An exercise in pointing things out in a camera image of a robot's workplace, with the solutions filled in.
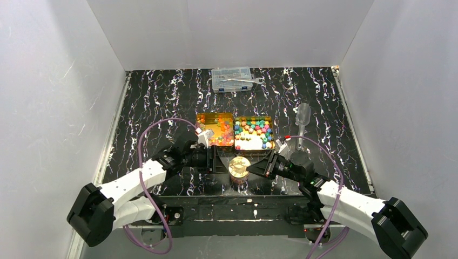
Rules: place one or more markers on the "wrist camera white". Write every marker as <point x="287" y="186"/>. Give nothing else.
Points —
<point x="282" y="145"/>
<point x="204" y="136"/>

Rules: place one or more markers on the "tin of multicolour star candies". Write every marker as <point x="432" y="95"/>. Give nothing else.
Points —
<point x="253" y="135"/>

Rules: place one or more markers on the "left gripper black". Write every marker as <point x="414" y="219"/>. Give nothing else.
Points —
<point x="210" y="159"/>

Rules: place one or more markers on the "silver wrench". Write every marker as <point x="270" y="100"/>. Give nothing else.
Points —
<point x="249" y="80"/>

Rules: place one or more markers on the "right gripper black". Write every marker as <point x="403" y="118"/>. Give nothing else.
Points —
<point x="270" y="167"/>

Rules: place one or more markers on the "clear glass jar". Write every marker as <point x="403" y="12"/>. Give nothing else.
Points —
<point x="239" y="180"/>

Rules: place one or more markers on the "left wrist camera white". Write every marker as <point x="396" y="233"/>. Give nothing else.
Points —
<point x="204" y="136"/>

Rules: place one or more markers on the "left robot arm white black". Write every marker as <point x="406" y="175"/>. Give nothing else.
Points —
<point x="98" y="210"/>

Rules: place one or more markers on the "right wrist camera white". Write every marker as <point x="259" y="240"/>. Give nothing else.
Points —
<point x="282" y="145"/>

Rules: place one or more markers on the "clear plastic parts box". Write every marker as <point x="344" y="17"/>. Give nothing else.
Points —
<point x="231" y="86"/>

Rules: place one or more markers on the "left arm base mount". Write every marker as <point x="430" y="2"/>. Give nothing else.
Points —
<point x="173" y="216"/>

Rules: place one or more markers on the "translucent plastic scoop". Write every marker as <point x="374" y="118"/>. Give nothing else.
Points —
<point x="303" y="116"/>

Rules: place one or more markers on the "cream round jar lid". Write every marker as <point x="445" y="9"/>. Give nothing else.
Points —
<point x="237" y="167"/>

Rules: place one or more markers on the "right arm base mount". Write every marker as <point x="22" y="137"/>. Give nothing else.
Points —
<point x="311" y="220"/>

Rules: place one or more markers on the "tin of orange gummy candies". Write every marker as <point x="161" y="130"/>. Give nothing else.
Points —
<point x="222" y="124"/>

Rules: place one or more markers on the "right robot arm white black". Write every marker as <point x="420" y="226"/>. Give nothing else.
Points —
<point x="390" y="224"/>

